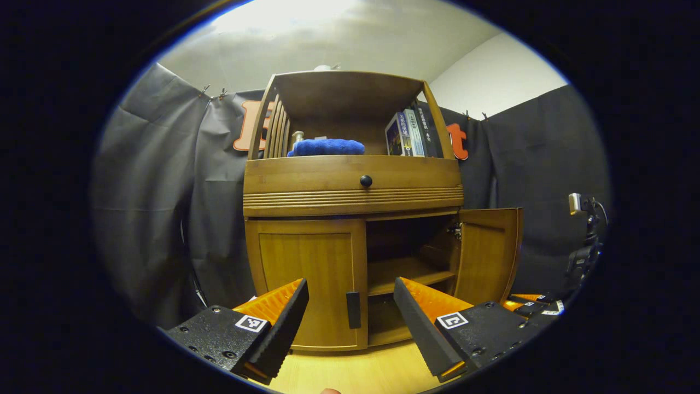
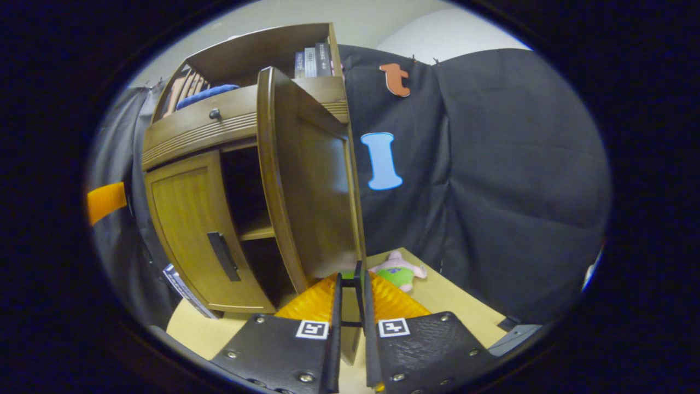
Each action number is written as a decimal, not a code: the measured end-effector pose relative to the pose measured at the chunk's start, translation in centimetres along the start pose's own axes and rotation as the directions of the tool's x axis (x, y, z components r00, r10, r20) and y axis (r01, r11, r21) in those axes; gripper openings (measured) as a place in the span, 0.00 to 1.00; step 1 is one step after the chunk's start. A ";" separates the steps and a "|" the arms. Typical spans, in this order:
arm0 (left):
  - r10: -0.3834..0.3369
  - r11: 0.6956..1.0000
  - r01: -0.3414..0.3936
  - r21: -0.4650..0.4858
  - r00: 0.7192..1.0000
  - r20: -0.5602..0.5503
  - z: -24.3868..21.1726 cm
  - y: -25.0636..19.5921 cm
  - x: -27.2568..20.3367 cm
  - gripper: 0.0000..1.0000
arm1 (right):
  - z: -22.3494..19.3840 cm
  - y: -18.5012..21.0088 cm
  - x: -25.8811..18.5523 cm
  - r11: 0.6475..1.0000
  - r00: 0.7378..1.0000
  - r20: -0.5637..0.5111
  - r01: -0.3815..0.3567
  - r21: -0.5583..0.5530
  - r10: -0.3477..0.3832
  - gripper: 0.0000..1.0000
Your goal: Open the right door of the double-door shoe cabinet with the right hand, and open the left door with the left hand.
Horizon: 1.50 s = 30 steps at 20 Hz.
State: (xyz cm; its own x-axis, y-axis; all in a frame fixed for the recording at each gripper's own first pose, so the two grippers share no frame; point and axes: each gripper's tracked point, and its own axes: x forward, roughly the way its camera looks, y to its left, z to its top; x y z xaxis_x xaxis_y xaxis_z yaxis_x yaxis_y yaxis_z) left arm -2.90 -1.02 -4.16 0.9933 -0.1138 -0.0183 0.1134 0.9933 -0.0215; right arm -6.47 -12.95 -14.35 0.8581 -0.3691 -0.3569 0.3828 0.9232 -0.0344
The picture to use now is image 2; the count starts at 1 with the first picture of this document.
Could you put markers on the black round drawer knob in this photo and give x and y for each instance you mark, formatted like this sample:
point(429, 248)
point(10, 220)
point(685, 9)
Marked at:
point(215, 114)

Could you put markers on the black shelf book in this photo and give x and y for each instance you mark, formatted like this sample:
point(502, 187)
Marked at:
point(323, 60)

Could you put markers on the blue folded cloth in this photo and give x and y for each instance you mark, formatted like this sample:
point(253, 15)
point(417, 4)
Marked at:
point(205, 96)

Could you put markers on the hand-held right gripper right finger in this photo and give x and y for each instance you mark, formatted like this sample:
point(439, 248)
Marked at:
point(371, 345)

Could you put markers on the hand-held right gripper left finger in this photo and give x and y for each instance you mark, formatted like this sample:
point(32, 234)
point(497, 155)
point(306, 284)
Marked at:
point(336, 339)

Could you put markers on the dark blue shelf book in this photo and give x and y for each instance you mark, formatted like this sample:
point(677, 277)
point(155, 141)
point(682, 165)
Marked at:
point(299, 65)

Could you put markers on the grey shelf book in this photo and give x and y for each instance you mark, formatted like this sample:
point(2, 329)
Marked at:
point(310, 63)

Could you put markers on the black backdrop cloth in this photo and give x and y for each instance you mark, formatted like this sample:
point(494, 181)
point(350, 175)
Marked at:
point(492, 164)

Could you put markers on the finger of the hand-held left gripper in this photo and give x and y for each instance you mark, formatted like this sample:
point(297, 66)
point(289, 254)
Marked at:
point(106, 202)

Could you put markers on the wooden double-door shoe cabinet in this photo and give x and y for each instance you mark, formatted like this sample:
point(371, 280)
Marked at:
point(186, 137)

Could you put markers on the pink star plush toy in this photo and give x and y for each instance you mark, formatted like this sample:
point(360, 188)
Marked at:
point(399, 271)

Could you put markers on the wooden shoe cabinet door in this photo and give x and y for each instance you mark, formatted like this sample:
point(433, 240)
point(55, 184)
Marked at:
point(311, 191)
point(186, 219)

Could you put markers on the wooden cabinet drawer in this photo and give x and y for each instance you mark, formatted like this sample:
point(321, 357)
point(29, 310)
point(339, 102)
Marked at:
point(186, 131)

